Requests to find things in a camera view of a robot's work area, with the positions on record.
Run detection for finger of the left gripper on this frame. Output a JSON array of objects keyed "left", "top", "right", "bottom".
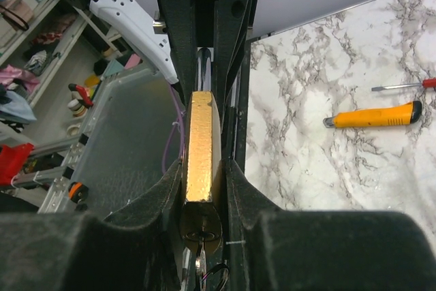
[{"left": 213, "top": 0, "right": 258, "bottom": 119}]

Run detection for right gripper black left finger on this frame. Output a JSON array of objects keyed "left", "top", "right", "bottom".
[{"left": 1, "top": 160, "right": 183, "bottom": 290}]

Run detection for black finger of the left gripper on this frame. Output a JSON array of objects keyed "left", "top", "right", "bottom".
[{"left": 157, "top": 0, "right": 196, "bottom": 106}]

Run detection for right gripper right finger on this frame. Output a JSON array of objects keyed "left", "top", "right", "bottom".
[{"left": 225, "top": 160, "right": 435, "bottom": 290}]

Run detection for padlock keys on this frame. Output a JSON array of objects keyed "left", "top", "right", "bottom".
[{"left": 181, "top": 232, "right": 230, "bottom": 290}]

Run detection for brass padlock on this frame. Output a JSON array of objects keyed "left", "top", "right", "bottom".
[{"left": 180, "top": 48, "right": 223, "bottom": 255}]

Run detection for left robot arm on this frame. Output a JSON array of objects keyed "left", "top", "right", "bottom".
[{"left": 66, "top": 0, "right": 258, "bottom": 114}]

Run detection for cluttered white shelf unit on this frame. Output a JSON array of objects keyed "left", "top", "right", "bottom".
[{"left": 0, "top": 0, "right": 144, "bottom": 135}]

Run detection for orange utility knife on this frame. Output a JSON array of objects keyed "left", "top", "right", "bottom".
[{"left": 323, "top": 100, "right": 423, "bottom": 128}]

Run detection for blue red screwdriver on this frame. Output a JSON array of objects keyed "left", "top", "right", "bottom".
[{"left": 371, "top": 78, "right": 436, "bottom": 92}]

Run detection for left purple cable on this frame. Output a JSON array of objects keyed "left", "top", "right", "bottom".
[{"left": 160, "top": 82, "right": 188, "bottom": 174}]

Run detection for red handled tool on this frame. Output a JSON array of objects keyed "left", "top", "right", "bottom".
[{"left": 68, "top": 83, "right": 93, "bottom": 108}]

